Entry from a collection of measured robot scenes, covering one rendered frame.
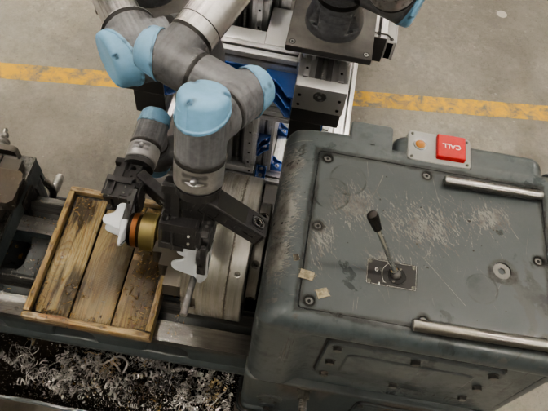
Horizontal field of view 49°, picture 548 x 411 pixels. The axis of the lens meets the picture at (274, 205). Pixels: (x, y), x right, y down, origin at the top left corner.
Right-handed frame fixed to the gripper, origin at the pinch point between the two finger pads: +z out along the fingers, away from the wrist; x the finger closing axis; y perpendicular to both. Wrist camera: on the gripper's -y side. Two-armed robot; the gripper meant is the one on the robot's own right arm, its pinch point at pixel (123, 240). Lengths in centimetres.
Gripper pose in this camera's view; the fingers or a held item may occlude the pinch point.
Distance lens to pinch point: 133.3
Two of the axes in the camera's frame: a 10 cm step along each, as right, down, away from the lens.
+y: -9.8, -1.8, 0.1
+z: -1.6, 8.4, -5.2
